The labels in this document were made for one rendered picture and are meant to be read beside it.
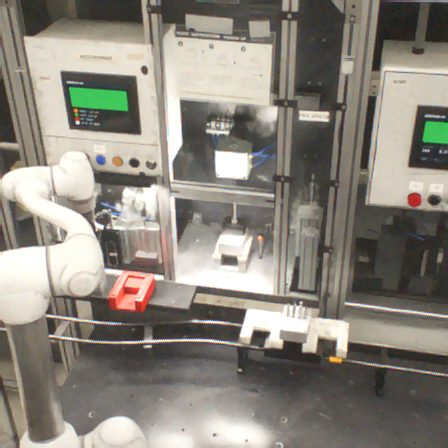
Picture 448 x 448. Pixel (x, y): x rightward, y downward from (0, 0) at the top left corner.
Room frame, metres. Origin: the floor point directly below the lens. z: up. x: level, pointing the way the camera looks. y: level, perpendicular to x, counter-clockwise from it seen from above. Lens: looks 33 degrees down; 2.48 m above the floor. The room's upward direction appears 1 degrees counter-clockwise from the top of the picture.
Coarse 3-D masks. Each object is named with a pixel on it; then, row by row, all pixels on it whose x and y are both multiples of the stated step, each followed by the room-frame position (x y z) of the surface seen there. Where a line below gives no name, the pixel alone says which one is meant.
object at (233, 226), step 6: (234, 204) 2.11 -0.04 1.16; (234, 210) 2.11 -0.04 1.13; (234, 216) 2.11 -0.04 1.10; (228, 222) 2.11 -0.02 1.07; (234, 222) 2.11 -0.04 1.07; (240, 222) 2.11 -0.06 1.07; (228, 228) 2.09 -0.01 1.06; (234, 228) 2.09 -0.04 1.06; (240, 228) 2.08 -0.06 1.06; (228, 234) 2.09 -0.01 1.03; (234, 234) 2.09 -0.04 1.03; (240, 234) 2.08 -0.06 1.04
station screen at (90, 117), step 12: (72, 84) 1.98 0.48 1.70; (84, 84) 1.98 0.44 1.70; (96, 84) 1.97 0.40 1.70; (108, 84) 1.96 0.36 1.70; (120, 84) 1.95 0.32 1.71; (72, 108) 1.99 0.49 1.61; (84, 108) 1.98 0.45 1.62; (96, 108) 1.97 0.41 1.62; (72, 120) 1.99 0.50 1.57; (84, 120) 1.98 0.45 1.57; (96, 120) 1.97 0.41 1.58; (108, 120) 1.96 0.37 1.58; (120, 120) 1.95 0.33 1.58
